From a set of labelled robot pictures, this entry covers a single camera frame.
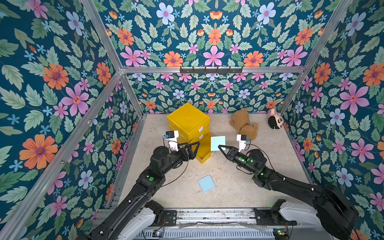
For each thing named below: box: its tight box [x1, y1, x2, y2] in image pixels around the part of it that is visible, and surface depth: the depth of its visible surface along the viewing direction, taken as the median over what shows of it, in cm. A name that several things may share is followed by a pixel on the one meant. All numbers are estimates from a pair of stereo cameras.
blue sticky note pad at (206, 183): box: [198, 175, 216, 193], surface depth 86 cm
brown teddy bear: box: [229, 108, 259, 141], surface depth 103 cm
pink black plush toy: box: [267, 108, 284, 130], surface depth 107 cm
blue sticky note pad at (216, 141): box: [210, 136, 226, 152], surface depth 77 cm
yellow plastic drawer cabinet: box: [167, 103, 214, 164], surface depth 90 cm
